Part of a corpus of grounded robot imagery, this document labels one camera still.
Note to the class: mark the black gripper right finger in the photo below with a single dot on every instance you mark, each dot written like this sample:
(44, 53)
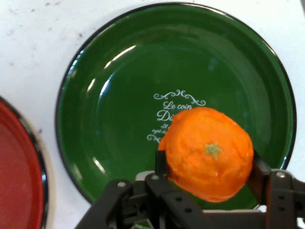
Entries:
(278, 190)

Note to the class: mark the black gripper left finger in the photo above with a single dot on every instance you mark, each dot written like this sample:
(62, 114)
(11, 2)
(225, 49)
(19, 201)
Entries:
(124, 202)

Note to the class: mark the orange toy tangerine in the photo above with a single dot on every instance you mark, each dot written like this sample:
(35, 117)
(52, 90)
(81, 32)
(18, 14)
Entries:
(209, 155)

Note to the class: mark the red enamel plate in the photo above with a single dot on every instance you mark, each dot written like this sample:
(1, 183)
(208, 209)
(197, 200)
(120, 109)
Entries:
(19, 171)

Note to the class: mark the green enamel plate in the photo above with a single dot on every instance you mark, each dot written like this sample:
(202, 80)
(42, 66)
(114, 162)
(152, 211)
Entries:
(143, 71)

